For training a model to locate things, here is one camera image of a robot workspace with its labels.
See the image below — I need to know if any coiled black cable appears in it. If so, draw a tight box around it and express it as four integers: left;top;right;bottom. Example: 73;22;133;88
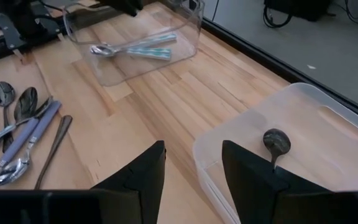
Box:
262;4;294;29

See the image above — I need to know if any teal patterned handle spoon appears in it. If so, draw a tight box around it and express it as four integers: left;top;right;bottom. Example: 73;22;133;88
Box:
104;32;178;52
89;44;173;61

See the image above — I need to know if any black equipment box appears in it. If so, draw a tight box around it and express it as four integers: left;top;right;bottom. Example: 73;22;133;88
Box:
263;0;334;22

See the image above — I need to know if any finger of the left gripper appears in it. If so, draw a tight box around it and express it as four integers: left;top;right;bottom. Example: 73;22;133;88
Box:
96;0;144;17

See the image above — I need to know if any dark metal spoon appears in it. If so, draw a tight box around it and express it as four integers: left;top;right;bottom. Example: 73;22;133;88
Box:
262;128;291;170
0;81;16;153
34;114;73;190
0;86;39;170

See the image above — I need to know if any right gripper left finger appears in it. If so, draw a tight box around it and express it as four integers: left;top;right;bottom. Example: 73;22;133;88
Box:
0;139;167;224

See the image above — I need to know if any black aluminium table frame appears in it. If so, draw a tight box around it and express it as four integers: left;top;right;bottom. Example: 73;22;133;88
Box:
194;0;358;127

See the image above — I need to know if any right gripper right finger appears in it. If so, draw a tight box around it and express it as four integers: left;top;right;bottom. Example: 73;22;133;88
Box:
221;139;358;224

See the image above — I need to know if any clear plastic bin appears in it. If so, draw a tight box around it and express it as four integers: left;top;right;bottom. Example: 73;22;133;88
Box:
62;0;205;87

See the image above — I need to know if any frosted translucent plastic bin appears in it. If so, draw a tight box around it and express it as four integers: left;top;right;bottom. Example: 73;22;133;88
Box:
192;82;358;224

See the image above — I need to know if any long black floor cable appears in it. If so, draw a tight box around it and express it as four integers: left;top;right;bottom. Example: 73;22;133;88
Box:
211;0;221;21

